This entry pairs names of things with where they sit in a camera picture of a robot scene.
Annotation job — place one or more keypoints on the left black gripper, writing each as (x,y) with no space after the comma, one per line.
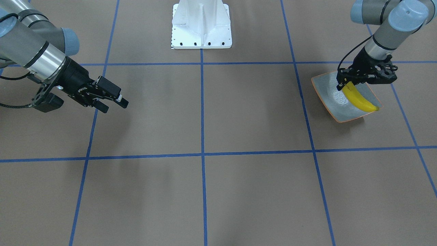
(364,64)

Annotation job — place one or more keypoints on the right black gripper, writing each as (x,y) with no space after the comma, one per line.
(75,79)

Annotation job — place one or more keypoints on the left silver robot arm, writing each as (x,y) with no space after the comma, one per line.
(396,21)

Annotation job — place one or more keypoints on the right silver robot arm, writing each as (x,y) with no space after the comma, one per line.
(30,40)

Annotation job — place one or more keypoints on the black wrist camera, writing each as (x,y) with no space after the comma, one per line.
(50,103)

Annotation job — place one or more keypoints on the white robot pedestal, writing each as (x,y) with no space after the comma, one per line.
(201,24)

